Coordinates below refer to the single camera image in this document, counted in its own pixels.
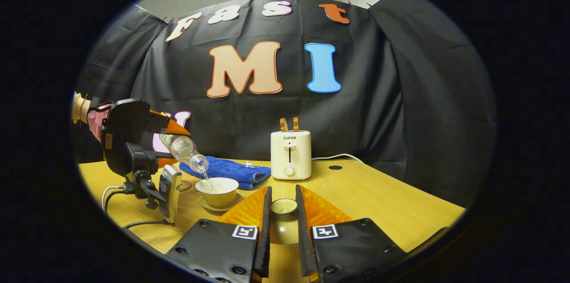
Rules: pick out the black backdrop cloth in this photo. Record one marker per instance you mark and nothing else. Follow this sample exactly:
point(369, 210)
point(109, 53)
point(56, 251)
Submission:
point(356, 118)

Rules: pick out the toast slice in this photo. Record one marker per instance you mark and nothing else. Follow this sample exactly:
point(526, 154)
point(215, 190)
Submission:
point(295, 124)
point(283, 125)

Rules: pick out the white toaster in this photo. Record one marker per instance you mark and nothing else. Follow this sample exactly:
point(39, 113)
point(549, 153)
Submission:
point(291, 153)

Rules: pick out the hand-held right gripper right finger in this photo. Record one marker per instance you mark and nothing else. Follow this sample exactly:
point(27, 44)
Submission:
point(303, 238)

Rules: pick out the clear water bottle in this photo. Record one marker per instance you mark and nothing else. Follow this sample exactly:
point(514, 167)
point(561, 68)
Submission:
point(187, 153)

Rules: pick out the blue towel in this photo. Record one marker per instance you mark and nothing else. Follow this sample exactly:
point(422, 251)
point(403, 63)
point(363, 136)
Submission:
point(236, 170)

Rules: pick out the black table grommet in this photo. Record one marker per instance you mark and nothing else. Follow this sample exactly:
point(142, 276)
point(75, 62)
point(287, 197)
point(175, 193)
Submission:
point(335, 167)

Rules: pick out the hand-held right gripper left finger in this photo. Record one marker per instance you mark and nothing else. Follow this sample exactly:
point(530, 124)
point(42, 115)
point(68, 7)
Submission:
point(266, 238)

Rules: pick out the cream teacup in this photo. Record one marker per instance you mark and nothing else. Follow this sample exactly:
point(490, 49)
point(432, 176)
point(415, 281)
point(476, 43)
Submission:
point(218, 189)

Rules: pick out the cream saucer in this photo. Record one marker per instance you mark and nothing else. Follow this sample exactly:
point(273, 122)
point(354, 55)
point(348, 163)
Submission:
point(211, 206)

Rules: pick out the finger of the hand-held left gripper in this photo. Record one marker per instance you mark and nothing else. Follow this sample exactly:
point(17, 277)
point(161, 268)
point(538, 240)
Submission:
point(167, 161)
point(173, 128)

